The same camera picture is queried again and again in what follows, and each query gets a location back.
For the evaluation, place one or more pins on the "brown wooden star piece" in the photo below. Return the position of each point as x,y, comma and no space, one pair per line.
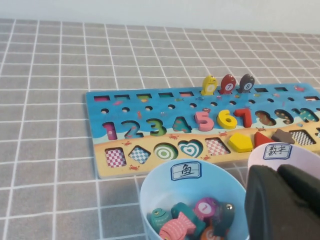
282,137

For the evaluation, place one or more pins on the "white label marked 鱼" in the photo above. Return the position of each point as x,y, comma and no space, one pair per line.
186,171

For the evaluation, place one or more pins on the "dark grey wooden fish piece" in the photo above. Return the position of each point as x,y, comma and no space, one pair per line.
225,220

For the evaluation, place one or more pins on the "red wooden number seven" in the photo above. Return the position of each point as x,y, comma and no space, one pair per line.
243,113

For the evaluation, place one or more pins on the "white label marked 数字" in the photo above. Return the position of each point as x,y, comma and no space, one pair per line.
277,151

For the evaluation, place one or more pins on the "grey checked tablecloth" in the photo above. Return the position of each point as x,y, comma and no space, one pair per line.
50,75

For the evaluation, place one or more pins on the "magenta wooden fish piece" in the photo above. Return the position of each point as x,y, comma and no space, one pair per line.
205,207

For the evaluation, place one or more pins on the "brown wooden fish piece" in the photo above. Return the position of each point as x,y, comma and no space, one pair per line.
247,85

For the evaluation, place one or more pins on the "red wooden triangle piece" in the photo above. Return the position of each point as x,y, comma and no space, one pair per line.
261,141

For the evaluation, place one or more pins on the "yellow wooden number six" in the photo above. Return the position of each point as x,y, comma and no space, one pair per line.
221,121

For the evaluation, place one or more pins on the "yellow wooden fish piece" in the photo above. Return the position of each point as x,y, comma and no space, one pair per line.
208,87

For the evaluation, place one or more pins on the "light blue plastic bowl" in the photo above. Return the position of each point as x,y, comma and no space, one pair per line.
155,190

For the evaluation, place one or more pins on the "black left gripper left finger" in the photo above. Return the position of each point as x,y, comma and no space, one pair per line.
270,212

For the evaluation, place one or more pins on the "orange wooden fish piece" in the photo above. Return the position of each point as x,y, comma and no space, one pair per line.
208,233

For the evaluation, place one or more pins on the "pale pink plastic bowl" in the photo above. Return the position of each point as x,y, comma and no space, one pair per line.
257,155

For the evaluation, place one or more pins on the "red wooden fish piece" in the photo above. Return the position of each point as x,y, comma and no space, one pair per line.
228,86

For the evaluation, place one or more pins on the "colourful wooden puzzle board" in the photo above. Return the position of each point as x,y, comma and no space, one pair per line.
115,115

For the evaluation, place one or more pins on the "pink wooden number five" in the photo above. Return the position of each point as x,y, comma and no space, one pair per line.
202,115

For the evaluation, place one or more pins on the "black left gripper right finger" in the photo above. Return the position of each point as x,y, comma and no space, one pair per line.
302,182

